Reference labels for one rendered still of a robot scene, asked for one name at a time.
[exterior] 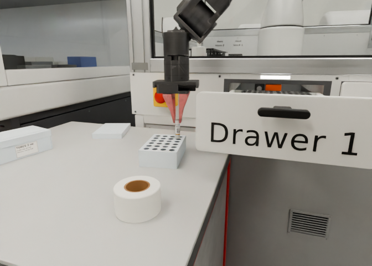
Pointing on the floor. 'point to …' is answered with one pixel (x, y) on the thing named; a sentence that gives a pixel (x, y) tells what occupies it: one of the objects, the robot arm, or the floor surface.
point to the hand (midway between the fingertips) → (177, 119)
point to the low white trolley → (28, 205)
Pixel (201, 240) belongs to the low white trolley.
